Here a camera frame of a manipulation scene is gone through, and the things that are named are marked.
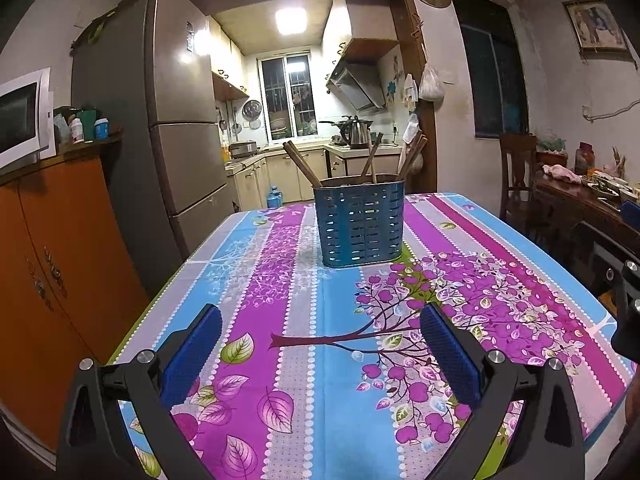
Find blue gas cylinder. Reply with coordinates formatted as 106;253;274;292
267;185;283;209

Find colourful floral tablecloth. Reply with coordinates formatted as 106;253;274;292
113;193;634;479

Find steel range hood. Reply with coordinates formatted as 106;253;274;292
329;63;386;112

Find wooden chopstick green band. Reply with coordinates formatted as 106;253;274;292
396;133;427;181

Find dark wooden chopstick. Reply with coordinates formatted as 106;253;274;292
282;141;322;188

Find dark blue room window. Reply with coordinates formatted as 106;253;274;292
452;0;529;139

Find kitchen window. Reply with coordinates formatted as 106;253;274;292
257;52;318;143

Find dark wooden side table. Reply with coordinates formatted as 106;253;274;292
533;172;639;268

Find wooden chair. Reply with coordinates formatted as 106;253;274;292
499;132;537;235

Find steel electric kettle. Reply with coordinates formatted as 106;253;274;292
340;116;372;148

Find white microwave oven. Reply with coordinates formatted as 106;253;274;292
0;67;56;169

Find white hanging plastic bag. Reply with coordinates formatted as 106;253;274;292
418;63;445;103

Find grey tall refrigerator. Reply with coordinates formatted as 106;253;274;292
70;0;233;295

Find beige kitchen cabinets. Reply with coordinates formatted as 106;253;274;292
224;144;404;212

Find blue perforated utensil holder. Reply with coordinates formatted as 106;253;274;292
314;174;405;269

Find framed wall picture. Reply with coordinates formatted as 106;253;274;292
563;0;634;61

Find orange wooden cabinet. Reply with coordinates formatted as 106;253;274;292
1;136;149;451

